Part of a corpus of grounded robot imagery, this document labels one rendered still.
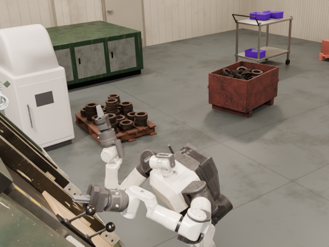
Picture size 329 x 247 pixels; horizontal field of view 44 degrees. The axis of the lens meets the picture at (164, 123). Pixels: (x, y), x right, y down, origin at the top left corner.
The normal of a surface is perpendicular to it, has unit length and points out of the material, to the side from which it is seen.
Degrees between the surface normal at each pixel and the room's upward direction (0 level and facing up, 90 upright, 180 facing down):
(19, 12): 90
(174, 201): 101
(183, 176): 23
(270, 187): 0
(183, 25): 90
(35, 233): 90
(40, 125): 90
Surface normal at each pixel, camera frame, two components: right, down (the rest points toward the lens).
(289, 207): -0.04, -0.92
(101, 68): 0.54, 0.31
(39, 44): 0.55, -0.01
